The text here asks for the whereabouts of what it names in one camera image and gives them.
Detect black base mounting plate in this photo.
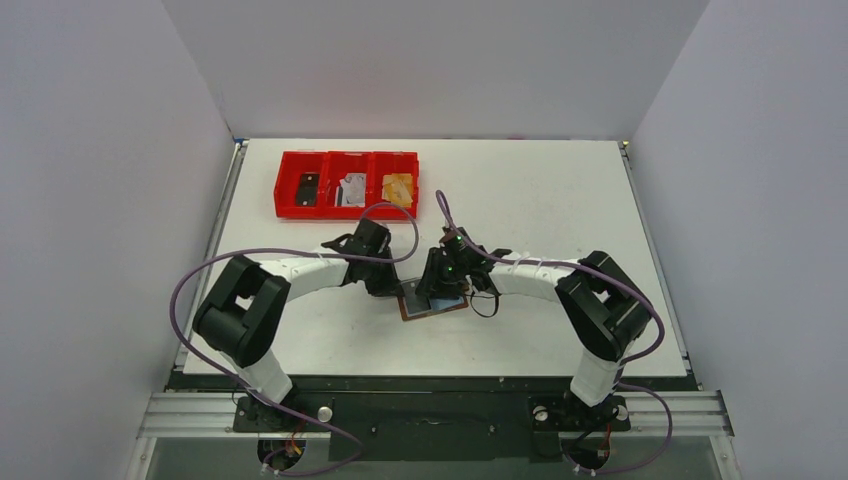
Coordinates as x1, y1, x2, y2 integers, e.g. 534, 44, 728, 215
165, 370, 700, 464

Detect dark grey chip card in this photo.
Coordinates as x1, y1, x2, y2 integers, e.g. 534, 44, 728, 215
401, 278, 431, 318

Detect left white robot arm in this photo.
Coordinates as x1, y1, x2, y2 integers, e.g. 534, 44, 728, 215
192, 219, 400, 430

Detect brown leather card holder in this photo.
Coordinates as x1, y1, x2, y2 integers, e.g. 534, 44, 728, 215
398, 281, 469, 321

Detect red left bin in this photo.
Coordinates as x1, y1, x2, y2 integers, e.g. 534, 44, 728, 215
273, 151, 327, 220

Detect yellow card holder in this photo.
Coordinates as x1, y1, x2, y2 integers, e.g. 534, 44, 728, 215
381, 173, 415, 208

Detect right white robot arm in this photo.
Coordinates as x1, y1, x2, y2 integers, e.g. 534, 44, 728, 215
416, 229, 652, 427

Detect white cards in bin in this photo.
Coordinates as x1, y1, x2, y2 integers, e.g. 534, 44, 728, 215
335, 186, 347, 207

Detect aluminium frame rail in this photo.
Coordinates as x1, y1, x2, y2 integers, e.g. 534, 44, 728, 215
138, 391, 734, 439

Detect black card holder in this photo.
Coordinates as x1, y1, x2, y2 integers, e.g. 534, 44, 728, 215
294, 172, 320, 207

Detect red middle bin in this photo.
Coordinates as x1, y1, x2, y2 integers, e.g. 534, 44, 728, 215
326, 151, 370, 220

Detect red right bin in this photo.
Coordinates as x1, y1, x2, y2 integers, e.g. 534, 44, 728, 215
366, 151, 420, 219

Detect red bin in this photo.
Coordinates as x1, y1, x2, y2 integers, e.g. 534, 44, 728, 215
326, 151, 370, 220
366, 151, 420, 219
273, 151, 327, 220

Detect white VIP card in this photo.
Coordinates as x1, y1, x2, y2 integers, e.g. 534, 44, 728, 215
339, 173, 366, 207

